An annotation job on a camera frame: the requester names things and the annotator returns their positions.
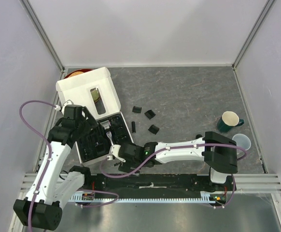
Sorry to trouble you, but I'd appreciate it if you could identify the aluminium front frame rail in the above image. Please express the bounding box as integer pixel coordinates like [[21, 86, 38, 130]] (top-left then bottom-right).
[[20, 173, 281, 194]]

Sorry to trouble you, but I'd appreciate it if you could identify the small black clipper attachment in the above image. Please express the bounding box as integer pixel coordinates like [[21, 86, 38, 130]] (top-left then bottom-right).
[[131, 121, 136, 133]]

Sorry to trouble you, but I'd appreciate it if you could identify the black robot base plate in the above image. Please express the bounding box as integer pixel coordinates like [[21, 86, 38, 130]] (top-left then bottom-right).
[[84, 174, 237, 200]]

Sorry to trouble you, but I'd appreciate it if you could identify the white cardboard clipper box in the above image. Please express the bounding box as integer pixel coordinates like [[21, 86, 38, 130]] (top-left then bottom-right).
[[56, 67, 123, 166]]

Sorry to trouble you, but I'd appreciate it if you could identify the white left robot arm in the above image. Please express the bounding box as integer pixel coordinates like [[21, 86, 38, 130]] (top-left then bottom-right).
[[13, 100, 98, 232]]

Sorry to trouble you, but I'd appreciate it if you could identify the clear plastic measuring cup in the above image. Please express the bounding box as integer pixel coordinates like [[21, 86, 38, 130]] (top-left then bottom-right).
[[232, 133, 252, 150]]

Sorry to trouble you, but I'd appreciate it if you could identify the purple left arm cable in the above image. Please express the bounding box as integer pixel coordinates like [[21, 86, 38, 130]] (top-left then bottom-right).
[[19, 99, 61, 229]]

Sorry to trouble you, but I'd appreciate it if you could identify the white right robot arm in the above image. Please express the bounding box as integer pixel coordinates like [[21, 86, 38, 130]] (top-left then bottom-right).
[[110, 131, 238, 190]]

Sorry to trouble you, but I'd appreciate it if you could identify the red wooden bowl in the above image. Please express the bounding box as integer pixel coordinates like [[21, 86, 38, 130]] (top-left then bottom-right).
[[65, 69, 92, 78]]

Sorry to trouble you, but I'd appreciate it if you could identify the black comb guard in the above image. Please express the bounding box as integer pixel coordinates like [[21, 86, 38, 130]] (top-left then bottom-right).
[[132, 106, 142, 114], [148, 124, 160, 134], [144, 110, 156, 119]]

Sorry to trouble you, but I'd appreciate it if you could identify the grey slotted cable duct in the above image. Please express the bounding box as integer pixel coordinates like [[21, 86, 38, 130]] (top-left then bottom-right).
[[68, 192, 215, 203]]

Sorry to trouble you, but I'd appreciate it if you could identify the black plastic box tray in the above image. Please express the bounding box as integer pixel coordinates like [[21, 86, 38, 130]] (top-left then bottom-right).
[[76, 113, 132, 163]]

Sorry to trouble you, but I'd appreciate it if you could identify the green ceramic mug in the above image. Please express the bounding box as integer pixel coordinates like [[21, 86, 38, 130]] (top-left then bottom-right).
[[217, 111, 244, 133]]

